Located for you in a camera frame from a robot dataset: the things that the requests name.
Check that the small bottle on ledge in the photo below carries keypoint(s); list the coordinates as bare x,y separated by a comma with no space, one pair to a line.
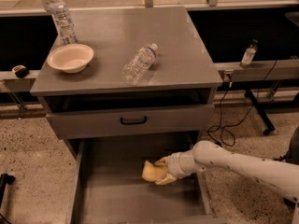
249,54

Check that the lying clear water bottle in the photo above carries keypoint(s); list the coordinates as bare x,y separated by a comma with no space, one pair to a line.
139,64

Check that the black object at left edge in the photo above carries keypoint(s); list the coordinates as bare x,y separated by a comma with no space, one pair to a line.
5,179

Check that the yellow sponge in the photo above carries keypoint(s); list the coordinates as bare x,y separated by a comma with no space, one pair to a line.
153,173

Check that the white paper bowl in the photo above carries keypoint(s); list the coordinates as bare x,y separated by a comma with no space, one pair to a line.
70,59

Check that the grey upper drawer front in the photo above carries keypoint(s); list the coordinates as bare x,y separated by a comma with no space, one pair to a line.
106,123

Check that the grey drawer cabinet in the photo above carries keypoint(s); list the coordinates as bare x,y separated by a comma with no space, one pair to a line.
182,74

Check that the black drawer handle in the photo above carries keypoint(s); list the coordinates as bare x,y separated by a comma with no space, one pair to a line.
128,122

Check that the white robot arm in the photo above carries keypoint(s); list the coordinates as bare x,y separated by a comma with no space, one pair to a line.
280,177

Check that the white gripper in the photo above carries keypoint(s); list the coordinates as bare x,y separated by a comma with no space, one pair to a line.
176,167

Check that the upright clear water bottle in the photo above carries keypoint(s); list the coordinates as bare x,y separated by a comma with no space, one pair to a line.
60,13

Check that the black tape measure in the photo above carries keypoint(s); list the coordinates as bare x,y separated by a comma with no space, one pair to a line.
20,71

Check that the open grey middle drawer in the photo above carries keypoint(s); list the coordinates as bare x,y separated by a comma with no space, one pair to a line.
109,189

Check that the black stand leg with caster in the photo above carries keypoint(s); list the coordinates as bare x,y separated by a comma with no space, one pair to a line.
269,125

